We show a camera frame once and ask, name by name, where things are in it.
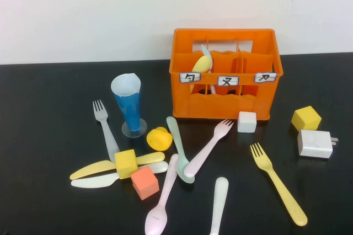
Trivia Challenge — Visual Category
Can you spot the paper label marked knife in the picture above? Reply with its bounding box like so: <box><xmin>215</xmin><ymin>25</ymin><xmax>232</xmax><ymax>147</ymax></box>
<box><xmin>254</xmin><ymin>72</ymin><xmax>277</xmax><ymax>83</ymax></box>

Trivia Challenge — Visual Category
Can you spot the white plastic knife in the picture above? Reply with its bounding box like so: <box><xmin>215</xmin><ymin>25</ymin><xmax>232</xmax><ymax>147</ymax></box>
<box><xmin>71</xmin><ymin>161</ymin><xmax>169</xmax><ymax>189</ymax></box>

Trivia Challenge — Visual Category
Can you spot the pink plastic spoon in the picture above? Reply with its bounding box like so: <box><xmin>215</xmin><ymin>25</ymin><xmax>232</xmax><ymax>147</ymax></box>
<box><xmin>145</xmin><ymin>153</ymin><xmax>180</xmax><ymax>235</ymax></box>

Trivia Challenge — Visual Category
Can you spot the yellow plastic knife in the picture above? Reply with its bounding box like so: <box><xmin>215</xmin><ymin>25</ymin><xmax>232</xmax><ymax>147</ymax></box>
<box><xmin>69</xmin><ymin>151</ymin><xmax>165</xmax><ymax>180</ymax></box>

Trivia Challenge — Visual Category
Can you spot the white foam cube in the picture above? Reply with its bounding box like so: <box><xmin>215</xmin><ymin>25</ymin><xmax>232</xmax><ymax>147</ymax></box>
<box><xmin>237</xmin><ymin>111</ymin><xmax>258</xmax><ymax>133</ymax></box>

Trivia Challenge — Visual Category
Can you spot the blue paper cone cup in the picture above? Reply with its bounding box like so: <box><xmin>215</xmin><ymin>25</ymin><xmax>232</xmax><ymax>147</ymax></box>
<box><xmin>110</xmin><ymin>73</ymin><xmax>148</xmax><ymax>138</ymax></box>

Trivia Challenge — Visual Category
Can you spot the orange plastic cutlery holder crate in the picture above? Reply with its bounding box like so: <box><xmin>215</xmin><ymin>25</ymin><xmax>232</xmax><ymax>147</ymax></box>
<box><xmin>168</xmin><ymin>28</ymin><xmax>284</xmax><ymax>121</ymax></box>

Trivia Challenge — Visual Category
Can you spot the mint green plastic spoon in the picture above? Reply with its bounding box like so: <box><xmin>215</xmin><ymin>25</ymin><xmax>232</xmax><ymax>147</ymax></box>
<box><xmin>166</xmin><ymin>116</ymin><xmax>195</xmax><ymax>184</ymax></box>

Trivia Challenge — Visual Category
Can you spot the yellow foam cube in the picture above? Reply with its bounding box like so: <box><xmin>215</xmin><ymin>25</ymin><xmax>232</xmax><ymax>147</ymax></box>
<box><xmin>291</xmin><ymin>105</ymin><xmax>322</xmax><ymax>132</ymax></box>
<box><xmin>114</xmin><ymin>148</ymin><xmax>138</xmax><ymax>180</ymax></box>

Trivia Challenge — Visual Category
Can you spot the yellow plastic fork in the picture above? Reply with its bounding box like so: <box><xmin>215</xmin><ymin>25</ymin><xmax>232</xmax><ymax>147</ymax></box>
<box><xmin>250</xmin><ymin>142</ymin><xmax>308</xmax><ymax>227</ymax></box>

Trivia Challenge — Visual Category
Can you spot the yellow round plastic cap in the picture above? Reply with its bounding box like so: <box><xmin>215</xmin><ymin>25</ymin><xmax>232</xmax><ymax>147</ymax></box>
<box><xmin>146</xmin><ymin>126</ymin><xmax>174</xmax><ymax>152</ymax></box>

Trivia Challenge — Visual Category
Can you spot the grey plastic fork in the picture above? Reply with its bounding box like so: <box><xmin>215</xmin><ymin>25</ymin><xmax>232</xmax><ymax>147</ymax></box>
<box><xmin>92</xmin><ymin>99</ymin><xmax>121</xmax><ymax>163</ymax></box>

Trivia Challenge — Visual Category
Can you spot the yellow plastic spoon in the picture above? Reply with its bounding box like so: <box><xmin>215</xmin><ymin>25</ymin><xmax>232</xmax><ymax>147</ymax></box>
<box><xmin>191</xmin><ymin>55</ymin><xmax>212</xmax><ymax>74</ymax></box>

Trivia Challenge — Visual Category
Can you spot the orange foam cube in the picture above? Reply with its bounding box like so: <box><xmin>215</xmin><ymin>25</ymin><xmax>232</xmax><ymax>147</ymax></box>
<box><xmin>130</xmin><ymin>165</ymin><xmax>160</xmax><ymax>201</ymax></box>

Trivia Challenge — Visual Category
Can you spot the paper label marked fork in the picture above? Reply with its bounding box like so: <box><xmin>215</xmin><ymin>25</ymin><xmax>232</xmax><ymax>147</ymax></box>
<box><xmin>217</xmin><ymin>75</ymin><xmax>239</xmax><ymax>87</ymax></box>

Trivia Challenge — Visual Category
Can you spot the light blue plastic fork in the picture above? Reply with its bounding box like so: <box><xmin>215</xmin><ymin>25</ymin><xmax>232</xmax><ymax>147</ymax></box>
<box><xmin>200</xmin><ymin>44</ymin><xmax>218</xmax><ymax>95</ymax></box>

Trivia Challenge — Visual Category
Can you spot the pink plastic fork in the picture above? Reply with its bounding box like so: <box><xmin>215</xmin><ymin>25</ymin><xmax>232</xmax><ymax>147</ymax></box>
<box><xmin>183</xmin><ymin>119</ymin><xmax>234</xmax><ymax>178</ymax></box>

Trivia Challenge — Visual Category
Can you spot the paper label marked spoon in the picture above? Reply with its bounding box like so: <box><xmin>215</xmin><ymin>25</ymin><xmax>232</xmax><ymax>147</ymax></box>
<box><xmin>179</xmin><ymin>72</ymin><xmax>201</xmax><ymax>84</ymax></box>

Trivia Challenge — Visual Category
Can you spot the white plastic cutlery piece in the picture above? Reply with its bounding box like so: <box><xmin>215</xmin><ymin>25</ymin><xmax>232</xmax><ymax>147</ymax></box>
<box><xmin>209</xmin><ymin>177</ymin><xmax>229</xmax><ymax>235</ymax></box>

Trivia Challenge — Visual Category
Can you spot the white plug charger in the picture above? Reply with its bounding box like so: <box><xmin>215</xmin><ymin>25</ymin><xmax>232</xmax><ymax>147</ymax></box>
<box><xmin>297</xmin><ymin>129</ymin><xmax>339</xmax><ymax>159</ymax></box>

